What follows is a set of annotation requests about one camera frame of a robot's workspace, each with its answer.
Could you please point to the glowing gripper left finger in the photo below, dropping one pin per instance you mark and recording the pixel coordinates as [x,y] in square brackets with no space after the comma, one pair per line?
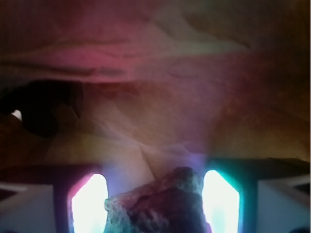
[79,196]

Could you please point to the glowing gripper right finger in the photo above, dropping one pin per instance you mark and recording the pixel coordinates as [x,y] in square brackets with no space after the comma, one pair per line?
[229,195]

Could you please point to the dark brown rock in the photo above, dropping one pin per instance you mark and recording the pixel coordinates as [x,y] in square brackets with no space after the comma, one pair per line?
[172,204]

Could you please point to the brown paper bag liner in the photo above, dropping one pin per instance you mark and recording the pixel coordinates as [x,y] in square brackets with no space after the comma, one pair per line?
[165,82]

